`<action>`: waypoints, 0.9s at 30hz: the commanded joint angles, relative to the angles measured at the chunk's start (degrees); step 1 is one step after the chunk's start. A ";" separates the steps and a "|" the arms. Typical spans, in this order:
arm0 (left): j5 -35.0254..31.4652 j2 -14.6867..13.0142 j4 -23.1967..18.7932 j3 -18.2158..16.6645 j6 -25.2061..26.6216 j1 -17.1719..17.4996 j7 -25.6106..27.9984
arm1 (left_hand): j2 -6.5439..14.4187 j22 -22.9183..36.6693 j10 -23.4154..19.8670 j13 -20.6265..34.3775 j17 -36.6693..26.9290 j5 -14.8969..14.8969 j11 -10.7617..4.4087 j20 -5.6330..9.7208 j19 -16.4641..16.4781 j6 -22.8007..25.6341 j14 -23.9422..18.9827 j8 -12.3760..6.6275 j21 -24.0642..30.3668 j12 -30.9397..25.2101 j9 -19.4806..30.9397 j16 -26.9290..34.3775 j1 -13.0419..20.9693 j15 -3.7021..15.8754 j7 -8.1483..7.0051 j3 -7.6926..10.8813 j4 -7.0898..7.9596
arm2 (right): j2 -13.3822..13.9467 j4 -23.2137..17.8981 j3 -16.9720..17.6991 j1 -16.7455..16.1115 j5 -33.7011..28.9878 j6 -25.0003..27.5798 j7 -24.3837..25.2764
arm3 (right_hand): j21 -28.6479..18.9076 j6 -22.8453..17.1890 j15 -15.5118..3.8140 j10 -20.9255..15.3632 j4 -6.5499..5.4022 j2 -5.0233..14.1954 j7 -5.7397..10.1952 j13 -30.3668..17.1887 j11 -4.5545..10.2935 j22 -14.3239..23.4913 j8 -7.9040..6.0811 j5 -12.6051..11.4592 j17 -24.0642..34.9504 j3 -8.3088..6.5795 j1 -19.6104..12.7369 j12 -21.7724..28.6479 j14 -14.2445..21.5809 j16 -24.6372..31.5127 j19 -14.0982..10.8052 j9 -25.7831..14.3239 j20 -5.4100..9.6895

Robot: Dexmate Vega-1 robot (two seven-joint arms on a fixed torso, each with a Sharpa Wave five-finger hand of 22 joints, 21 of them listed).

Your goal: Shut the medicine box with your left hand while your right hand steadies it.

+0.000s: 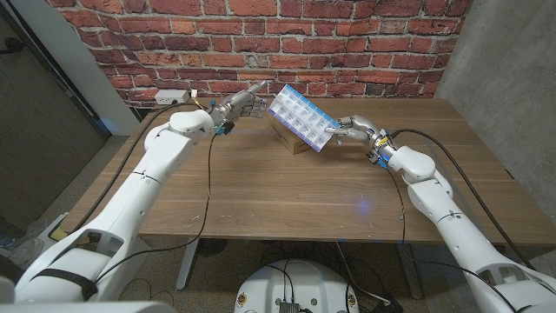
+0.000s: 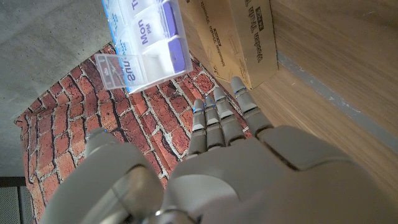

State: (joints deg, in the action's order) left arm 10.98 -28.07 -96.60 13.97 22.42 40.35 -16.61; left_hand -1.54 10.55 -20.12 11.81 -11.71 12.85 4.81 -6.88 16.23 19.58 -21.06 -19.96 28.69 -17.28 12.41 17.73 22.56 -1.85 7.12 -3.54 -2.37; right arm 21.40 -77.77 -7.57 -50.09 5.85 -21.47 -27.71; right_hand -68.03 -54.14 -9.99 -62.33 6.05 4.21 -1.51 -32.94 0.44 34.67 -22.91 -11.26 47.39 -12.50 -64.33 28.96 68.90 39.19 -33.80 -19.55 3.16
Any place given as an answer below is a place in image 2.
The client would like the brown cardboard box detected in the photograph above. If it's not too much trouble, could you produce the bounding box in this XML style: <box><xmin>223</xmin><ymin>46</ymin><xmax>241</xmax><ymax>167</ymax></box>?
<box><xmin>178</xmin><ymin>0</ymin><xmax>279</xmax><ymax>90</ymax></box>

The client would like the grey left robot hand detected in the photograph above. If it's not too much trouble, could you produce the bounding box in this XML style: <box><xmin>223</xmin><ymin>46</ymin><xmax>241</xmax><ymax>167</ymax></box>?
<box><xmin>39</xmin><ymin>77</ymin><xmax>398</xmax><ymax>224</ymax></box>

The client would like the red brick printed backdrop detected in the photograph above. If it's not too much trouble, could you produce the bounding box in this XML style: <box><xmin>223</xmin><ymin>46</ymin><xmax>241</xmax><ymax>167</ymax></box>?
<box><xmin>14</xmin><ymin>43</ymin><xmax>253</xmax><ymax>224</ymax></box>

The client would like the clear weekly pill organizer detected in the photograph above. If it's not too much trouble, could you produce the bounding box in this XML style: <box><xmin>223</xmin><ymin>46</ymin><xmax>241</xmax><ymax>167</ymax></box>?
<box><xmin>95</xmin><ymin>0</ymin><xmax>194</xmax><ymax>95</ymax></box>

